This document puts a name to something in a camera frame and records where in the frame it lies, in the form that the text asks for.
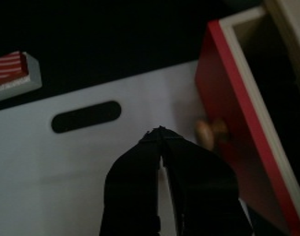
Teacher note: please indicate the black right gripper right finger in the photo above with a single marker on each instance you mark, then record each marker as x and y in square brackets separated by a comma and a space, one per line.
[205, 190]

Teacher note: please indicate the white plastic cutting board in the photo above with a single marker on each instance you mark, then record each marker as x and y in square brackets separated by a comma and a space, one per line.
[53, 172]

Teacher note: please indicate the wooden drawer with red front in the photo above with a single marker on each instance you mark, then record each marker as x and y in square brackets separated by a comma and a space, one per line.
[221, 92]

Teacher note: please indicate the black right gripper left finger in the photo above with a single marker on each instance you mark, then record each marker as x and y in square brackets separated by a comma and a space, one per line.
[132, 190]

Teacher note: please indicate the red white striped block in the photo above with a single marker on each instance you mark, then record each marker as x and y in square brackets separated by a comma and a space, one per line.
[7, 70]

